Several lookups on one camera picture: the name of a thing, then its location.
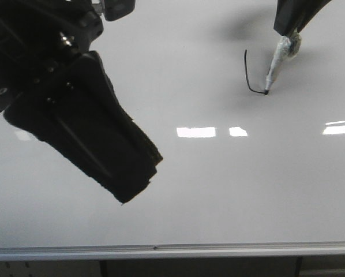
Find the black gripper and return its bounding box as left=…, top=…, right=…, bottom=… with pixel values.
left=0, top=1, right=135, bottom=110

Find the black gripper finger pad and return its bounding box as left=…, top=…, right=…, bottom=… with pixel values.
left=3, top=51, right=163, bottom=203

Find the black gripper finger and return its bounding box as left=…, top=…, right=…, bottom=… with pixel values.
left=273, top=0, right=331, bottom=37

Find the white whiteboard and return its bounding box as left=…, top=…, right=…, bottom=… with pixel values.
left=0, top=1, right=345, bottom=248

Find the aluminium whiteboard frame rail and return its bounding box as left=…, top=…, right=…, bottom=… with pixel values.
left=0, top=241, right=345, bottom=261

